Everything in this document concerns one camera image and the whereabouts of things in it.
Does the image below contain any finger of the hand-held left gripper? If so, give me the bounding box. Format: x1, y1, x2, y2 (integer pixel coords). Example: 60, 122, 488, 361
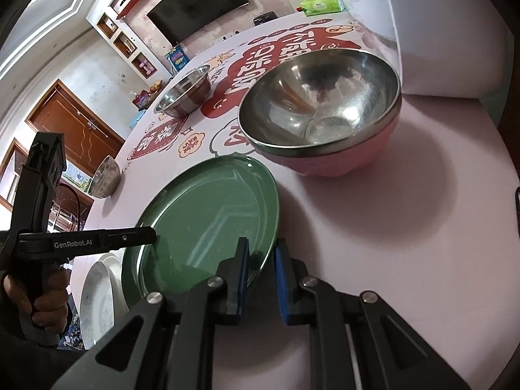
99, 227, 157, 249

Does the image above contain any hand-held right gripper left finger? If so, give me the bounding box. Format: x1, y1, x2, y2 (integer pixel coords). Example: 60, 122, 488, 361
51, 238, 250, 390

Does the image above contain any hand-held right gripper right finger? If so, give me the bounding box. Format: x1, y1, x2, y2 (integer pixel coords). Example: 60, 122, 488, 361
275, 239, 473, 390

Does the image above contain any large white plate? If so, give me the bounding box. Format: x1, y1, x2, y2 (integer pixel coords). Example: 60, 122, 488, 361
79, 250, 125, 344

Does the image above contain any small steel bowl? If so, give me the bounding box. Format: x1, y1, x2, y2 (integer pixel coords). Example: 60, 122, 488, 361
88, 155, 122, 198

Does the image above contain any green plate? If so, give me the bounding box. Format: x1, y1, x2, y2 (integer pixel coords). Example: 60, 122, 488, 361
121, 155, 280, 314

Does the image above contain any light blue patterned plate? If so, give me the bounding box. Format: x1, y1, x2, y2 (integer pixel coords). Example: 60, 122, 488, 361
83, 262, 117, 340

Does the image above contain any large steel bowl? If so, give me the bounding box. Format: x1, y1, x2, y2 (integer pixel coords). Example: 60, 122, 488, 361
154, 64, 212, 118

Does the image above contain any pink steel bowl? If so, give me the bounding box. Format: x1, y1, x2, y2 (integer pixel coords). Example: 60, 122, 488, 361
237, 48, 403, 178

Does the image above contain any person's left forearm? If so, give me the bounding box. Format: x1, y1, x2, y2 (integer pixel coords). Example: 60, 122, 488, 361
0, 325, 82, 390

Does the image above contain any person's left hand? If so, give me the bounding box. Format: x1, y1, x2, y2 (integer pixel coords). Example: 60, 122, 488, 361
0, 270, 71, 331

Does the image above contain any wooden room door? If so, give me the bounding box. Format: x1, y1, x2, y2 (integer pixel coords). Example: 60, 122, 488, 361
26, 79, 127, 164

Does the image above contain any red box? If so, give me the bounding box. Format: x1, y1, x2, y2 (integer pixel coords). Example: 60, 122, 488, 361
132, 91, 155, 111

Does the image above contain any blue printed box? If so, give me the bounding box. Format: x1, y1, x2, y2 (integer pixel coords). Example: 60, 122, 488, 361
164, 46, 190, 72

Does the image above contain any green tissue box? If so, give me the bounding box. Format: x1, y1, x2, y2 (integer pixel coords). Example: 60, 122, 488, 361
299, 0, 345, 18

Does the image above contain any white countertop dish cabinet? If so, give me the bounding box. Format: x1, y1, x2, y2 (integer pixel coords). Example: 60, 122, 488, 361
339, 0, 520, 101

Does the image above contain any black cable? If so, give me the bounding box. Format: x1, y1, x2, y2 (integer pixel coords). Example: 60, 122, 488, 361
59, 182, 83, 229

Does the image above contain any wall poster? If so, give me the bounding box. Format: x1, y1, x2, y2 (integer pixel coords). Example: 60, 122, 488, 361
60, 162, 92, 192

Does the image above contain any red wall shelf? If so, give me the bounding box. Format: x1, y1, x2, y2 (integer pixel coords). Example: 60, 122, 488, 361
109, 0, 149, 19

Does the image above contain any wall-mounted television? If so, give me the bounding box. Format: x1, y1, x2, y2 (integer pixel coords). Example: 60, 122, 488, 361
146, 0, 251, 46

